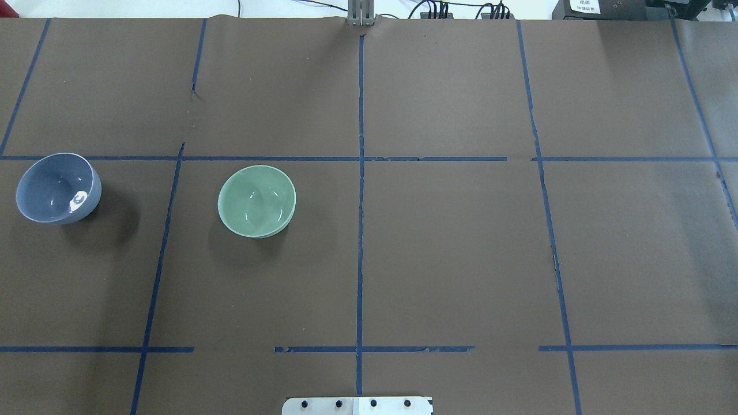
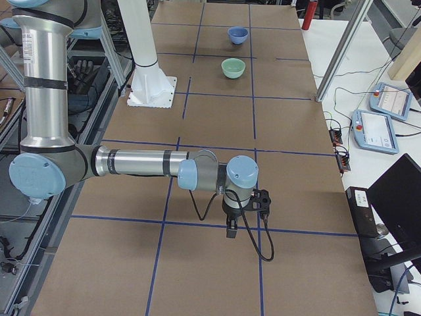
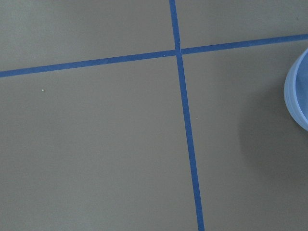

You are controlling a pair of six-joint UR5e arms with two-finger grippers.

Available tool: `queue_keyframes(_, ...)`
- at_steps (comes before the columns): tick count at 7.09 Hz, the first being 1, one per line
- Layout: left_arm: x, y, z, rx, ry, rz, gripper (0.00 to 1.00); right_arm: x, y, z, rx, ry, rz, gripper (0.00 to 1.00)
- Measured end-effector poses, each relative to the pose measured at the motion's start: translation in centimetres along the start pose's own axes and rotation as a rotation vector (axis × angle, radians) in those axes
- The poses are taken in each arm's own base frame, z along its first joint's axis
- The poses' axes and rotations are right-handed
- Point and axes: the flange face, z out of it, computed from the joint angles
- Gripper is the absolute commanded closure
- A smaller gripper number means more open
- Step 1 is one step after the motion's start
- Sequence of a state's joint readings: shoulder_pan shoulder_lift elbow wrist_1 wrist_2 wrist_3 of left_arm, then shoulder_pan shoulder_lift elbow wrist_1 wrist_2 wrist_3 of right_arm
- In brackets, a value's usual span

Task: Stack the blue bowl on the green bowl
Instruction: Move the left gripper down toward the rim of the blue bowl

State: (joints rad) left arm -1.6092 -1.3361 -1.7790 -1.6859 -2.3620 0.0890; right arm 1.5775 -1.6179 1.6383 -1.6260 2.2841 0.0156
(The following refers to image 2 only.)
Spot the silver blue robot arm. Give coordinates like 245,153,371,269
9,1,262,238

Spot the orange connector box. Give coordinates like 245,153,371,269
328,118,343,145
334,145,351,174

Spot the green bowl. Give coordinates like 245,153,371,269
221,58,246,79

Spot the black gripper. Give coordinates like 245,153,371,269
222,196,241,238

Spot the teach pendant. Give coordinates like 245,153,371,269
369,82,412,121
351,109,399,155

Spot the black monitor arm base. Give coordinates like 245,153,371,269
359,237,420,293

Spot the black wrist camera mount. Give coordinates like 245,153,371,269
244,188,271,218

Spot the blue bowl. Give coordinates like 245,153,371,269
228,26,249,45

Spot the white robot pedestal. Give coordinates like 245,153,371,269
118,0,177,109

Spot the red cylinder bottle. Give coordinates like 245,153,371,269
301,0,318,30

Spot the blue network cable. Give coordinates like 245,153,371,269
387,265,414,316

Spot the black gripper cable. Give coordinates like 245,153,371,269
189,189,275,263

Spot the far teach pendant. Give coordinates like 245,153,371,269
369,82,412,121

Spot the black computer monitor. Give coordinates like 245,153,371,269
368,153,420,248

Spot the wooden beam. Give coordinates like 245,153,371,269
387,28,421,81

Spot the upper orange connector box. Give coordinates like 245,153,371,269
328,118,343,145

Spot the aluminium frame post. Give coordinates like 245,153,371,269
315,0,374,102

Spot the grey office chair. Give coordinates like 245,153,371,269
382,16,420,60

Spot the lower orange connector box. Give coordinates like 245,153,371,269
334,145,351,174

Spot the black desktop box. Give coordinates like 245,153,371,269
345,186,382,239

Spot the near teach pendant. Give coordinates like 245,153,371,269
351,109,399,155

